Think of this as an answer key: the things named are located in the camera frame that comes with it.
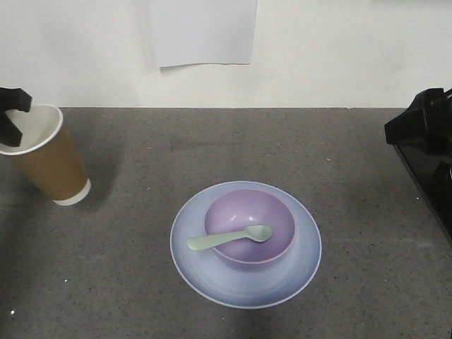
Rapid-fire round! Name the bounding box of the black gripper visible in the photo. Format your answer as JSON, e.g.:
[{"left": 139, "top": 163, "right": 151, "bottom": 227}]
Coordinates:
[{"left": 384, "top": 88, "right": 451, "bottom": 152}]

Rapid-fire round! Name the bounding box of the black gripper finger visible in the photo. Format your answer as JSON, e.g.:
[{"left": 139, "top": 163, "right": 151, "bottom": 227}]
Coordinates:
[
  {"left": 0, "top": 88, "right": 32, "bottom": 112},
  {"left": 0, "top": 111, "right": 23, "bottom": 147}
]

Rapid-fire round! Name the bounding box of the brown paper cup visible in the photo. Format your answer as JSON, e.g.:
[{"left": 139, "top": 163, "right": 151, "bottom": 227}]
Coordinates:
[{"left": 1, "top": 105, "right": 91, "bottom": 206}]

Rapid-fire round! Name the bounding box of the light green plastic spoon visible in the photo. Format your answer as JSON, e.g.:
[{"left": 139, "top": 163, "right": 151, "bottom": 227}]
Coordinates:
[{"left": 187, "top": 225, "right": 273, "bottom": 251}]

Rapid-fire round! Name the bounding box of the purple plastic bowl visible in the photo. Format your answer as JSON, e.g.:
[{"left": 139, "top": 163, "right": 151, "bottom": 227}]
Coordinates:
[{"left": 204, "top": 189, "right": 295, "bottom": 265}]

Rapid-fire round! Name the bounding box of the light blue plate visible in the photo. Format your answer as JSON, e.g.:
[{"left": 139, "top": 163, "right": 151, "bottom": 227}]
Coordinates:
[{"left": 169, "top": 181, "right": 322, "bottom": 309}]

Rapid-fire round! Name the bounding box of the white paper sheet on wall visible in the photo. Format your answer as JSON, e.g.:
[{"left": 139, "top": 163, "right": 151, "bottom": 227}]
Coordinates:
[{"left": 150, "top": 0, "right": 258, "bottom": 68}]

